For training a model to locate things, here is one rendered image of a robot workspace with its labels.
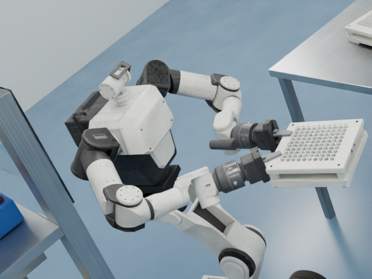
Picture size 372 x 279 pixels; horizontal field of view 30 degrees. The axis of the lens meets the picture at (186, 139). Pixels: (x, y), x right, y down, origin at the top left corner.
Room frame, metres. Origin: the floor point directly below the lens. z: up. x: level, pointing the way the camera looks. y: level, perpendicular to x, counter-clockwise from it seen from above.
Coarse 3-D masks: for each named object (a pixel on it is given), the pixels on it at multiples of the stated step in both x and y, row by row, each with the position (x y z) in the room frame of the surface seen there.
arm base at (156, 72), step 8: (152, 64) 2.32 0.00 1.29; (160, 64) 2.33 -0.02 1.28; (144, 72) 2.30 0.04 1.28; (152, 72) 2.30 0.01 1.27; (160, 72) 2.30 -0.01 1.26; (168, 72) 2.31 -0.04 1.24; (144, 80) 2.27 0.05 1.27; (152, 80) 2.27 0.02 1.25; (160, 80) 2.28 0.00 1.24; (168, 80) 2.28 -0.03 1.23; (160, 88) 2.27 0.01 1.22; (168, 88) 2.27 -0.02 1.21
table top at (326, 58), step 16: (368, 0) 2.99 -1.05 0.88; (336, 16) 2.97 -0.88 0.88; (352, 16) 2.89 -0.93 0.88; (320, 32) 2.88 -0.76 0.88; (336, 32) 2.81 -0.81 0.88; (304, 48) 2.79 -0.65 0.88; (320, 48) 2.73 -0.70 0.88; (336, 48) 2.66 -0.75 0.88; (352, 48) 2.60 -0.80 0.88; (368, 48) 2.55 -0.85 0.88; (288, 64) 2.71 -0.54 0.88; (304, 64) 2.64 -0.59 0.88; (320, 64) 2.59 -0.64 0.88; (336, 64) 2.53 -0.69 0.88; (352, 64) 2.47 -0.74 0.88; (368, 64) 2.42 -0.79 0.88; (304, 80) 2.55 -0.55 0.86; (320, 80) 2.47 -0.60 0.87; (336, 80) 2.41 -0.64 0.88; (352, 80) 2.35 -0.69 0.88; (368, 80) 2.30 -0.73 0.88
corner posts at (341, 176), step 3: (363, 129) 1.78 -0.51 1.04; (360, 132) 1.77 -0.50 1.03; (363, 132) 1.78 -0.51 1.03; (360, 135) 1.78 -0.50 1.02; (345, 171) 1.61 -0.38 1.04; (270, 174) 1.75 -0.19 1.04; (273, 174) 1.74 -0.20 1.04; (276, 174) 1.74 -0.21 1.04; (339, 174) 1.61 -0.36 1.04; (342, 174) 1.61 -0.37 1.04; (345, 174) 1.61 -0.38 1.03; (273, 177) 1.74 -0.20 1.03; (276, 177) 1.74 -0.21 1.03; (279, 177) 1.74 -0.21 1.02; (339, 177) 1.61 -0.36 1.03; (342, 177) 1.61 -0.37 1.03; (345, 177) 1.61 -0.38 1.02
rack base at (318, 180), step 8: (360, 136) 1.77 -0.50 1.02; (360, 144) 1.73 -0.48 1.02; (360, 152) 1.72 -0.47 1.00; (352, 160) 1.68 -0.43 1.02; (352, 168) 1.65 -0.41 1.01; (280, 176) 1.75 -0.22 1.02; (288, 176) 1.73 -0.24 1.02; (296, 176) 1.72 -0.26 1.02; (304, 176) 1.70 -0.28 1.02; (312, 176) 1.68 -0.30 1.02; (320, 176) 1.67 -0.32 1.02; (328, 176) 1.65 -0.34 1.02; (336, 176) 1.64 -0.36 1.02; (352, 176) 1.63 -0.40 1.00; (272, 184) 1.75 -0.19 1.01; (280, 184) 1.73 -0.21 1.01; (288, 184) 1.71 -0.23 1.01; (296, 184) 1.70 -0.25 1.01; (304, 184) 1.68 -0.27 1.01; (312, 184) 1.67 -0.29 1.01; (320, 184) 1.65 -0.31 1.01; (328, 184) 1.63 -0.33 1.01; (336, 184) 1.62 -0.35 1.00; (344, 184) 1.60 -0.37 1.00
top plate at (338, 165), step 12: (336, 120) 1.84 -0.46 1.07; (348, 120) 1.81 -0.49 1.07; (360, 120) 1.79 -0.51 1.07; (348, 132) 1.75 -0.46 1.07; (348, 144) 1.69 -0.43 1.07; (336, 156) 1.66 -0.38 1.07; (348, 156) 1.65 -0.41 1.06; (276, 168) 1.73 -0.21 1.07; (288, 168) 1.70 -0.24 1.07; (300, 168) 1.68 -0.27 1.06; (312, 168) 1.66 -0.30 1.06; (324, 168) 1.63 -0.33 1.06; (336, 168) 1.61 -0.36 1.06
